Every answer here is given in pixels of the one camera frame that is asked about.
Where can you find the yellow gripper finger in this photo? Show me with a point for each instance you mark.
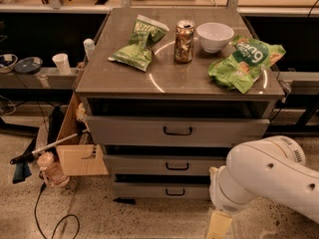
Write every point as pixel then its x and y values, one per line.
pixel 218 225

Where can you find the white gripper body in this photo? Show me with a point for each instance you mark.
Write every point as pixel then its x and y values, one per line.
pixel 221 196

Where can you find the grey bottom drawer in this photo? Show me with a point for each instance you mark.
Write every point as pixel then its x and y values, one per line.
pixel 160 190

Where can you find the grey drawer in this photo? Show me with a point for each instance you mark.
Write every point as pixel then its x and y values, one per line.
pixel 175 131
pixel 160 190
pixel 161 165

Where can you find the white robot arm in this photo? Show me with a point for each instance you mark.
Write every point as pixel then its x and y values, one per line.
pixel 269 189

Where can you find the grey middle drawer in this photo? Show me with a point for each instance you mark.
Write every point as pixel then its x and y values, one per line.
pixel 161 165

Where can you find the grey drawer cabinet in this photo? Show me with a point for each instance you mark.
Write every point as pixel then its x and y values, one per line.
pixel 168 89

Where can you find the grey top drawer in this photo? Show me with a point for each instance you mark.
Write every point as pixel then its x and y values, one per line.
pixel 175 131

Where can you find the green snack bag right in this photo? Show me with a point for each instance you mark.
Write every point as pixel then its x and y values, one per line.
pixel 245 65

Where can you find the cardboard box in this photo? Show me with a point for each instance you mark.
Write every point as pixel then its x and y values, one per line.
pixel 78 155

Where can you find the white bowl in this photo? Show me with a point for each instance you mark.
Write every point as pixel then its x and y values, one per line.
pixel 213 37

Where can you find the metallic soda can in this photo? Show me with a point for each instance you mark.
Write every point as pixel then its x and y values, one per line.
pixel 183 45

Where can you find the clear plastic bottle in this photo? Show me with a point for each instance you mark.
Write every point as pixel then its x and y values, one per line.
pixel 52 170

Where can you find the green chip bag left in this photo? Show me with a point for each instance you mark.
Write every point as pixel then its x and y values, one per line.
pixel 138 53

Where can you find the grabber stick tool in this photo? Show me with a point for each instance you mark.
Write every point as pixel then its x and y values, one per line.
pixel 31 155

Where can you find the white plastic bottle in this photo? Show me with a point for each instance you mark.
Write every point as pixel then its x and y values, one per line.
pixel 89 46

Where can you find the blue cloth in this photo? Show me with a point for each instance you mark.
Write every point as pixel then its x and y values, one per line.
pixel 22 171

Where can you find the white paper cup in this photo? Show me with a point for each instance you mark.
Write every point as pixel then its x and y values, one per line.
pixel 62 63

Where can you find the dark blue plate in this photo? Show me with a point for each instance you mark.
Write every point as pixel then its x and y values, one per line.
pixel 29 66

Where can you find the small bowl far left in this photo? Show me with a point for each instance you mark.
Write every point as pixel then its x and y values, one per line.
pixel 7 63

